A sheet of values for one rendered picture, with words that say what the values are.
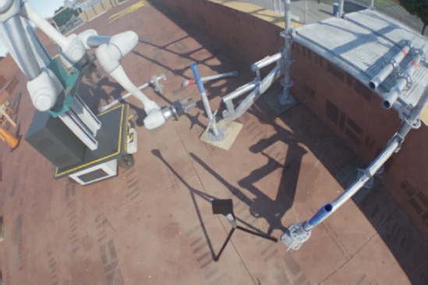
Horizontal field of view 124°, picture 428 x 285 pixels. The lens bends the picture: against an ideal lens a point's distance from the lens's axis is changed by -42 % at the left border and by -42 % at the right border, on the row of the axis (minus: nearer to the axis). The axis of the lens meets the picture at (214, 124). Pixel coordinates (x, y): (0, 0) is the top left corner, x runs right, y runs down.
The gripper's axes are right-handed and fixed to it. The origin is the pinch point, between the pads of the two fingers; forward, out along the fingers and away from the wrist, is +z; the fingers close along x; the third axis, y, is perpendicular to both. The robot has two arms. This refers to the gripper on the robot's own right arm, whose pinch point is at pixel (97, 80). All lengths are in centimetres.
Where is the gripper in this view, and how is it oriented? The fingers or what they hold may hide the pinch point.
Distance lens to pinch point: 148.4
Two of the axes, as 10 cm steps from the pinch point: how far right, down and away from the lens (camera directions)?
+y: -9.4, 3.3, -0.2
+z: 2.1, 6.3, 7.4
